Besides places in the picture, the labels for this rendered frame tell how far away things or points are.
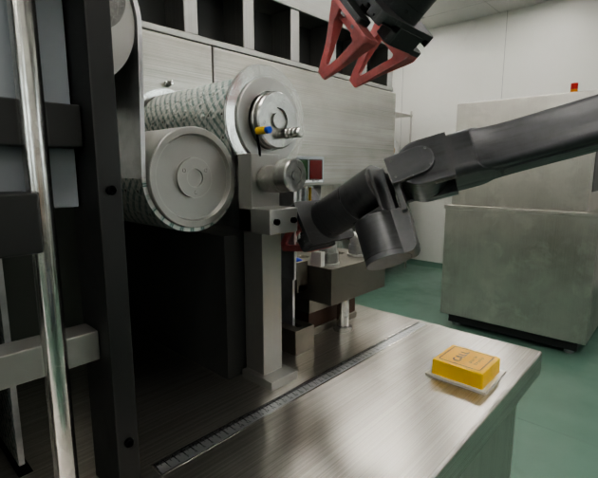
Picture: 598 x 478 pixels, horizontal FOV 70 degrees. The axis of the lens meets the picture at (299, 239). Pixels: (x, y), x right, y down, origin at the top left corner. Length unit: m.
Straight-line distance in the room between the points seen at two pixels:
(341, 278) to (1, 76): 0.52
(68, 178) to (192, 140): 0.21
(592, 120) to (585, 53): 4.55
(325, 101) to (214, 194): 0.73
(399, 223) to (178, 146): 0.28
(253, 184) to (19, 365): 0.32
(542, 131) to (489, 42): 4.86
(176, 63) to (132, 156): 0.44
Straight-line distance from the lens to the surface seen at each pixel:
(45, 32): 0.37
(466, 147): 0.54
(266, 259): 0.55
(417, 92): 5.64
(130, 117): 0.53
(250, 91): 0.59
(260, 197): 0.55
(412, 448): 0.51
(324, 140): 1.22
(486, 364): 0.65
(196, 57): 0.96
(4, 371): 0.36
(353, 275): 0.72
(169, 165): 0.52
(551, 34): 5.22
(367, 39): 0.47
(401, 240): 0.52
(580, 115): 0.57
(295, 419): 0.53
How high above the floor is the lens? 1.18
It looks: 9 degrees down
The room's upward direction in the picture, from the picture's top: straight up
